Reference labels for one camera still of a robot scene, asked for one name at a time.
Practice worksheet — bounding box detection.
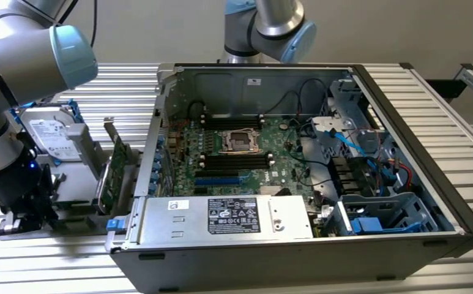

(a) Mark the black RAM slot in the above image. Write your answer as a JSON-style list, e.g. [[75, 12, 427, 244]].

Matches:
[[200, 158, 274, 164], [200, 154, 274, 160], [200, 162, 274, 167], [200, 165, 275, 171], [202, 121, 263, 126], [202, 114, 263, 119], [202, 118, 263, 123]]

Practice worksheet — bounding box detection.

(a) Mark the grey disk bay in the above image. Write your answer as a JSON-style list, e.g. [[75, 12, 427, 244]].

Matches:
[[336, 191, 445, 237]]

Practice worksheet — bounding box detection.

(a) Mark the blue expansion slot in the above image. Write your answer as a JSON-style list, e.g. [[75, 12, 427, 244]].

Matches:
[[195, 178, 240, 187]]

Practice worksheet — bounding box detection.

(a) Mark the black open PC case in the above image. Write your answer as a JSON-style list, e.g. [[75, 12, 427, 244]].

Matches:
[[104, 62, 473, 293]]

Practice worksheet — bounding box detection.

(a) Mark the black looped wire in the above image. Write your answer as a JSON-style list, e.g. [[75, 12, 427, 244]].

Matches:
[[266, 78, 330, 118]]

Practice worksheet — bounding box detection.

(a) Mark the grey parts rack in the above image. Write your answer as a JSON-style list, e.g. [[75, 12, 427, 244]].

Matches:
[[0, 118, 144, 242]]

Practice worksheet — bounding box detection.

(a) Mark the blue plastic case latch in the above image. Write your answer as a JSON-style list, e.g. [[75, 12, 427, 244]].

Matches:
[[107, 216, 130, 234]]

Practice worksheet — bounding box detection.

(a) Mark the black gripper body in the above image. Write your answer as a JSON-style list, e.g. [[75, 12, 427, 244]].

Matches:
[[0, 164, 54, 215]]

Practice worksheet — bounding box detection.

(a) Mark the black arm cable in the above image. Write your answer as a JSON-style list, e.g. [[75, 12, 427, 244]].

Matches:
[[85, 0, 99, 50]]

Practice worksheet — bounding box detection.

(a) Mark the silver power supply unit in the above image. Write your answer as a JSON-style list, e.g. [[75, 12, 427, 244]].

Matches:
[[124, 195, 316, 246]]

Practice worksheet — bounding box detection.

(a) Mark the green motherboard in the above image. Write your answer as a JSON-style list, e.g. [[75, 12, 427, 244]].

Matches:
[[160, 118, 332, 213]]

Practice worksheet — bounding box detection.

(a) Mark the black expansion slot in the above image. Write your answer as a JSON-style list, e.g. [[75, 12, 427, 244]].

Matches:
[[195, 170, 240, 179]]

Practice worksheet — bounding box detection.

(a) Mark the silver hard disk drive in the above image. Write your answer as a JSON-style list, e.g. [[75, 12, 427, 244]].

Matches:
[[18, 105, 85, 162]]

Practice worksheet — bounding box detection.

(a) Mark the silver chipset heatsink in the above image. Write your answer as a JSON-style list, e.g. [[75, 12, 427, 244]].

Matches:
[[259, 186, 291, 197]]

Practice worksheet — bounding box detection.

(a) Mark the blue plastic disk caddy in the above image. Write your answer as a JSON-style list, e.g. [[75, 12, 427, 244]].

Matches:
[[9, 97, 85, 131]]

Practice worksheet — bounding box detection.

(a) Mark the blue SATA wire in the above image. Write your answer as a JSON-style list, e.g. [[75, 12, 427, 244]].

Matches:
[[328, 128, 369, 157]]

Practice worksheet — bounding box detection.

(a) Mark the grey metal drive cage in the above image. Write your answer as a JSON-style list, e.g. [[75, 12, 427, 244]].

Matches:
[[312, 78, 387, 165]]

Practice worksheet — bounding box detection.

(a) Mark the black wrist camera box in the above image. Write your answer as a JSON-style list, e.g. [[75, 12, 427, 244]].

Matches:
[[15, 132, 41, 172]]

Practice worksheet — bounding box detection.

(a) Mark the green graphics card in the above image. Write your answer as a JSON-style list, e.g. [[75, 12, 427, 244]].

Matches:
[[95, 118, 135, 216]]

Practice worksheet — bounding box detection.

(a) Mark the red wire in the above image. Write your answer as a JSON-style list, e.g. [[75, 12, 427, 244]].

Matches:
[[399, 164, 416, 191]]

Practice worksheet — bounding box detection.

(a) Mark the CPU socket with metal frame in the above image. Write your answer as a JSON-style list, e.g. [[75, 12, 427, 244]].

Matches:
[[215, 128, 267, 154]]

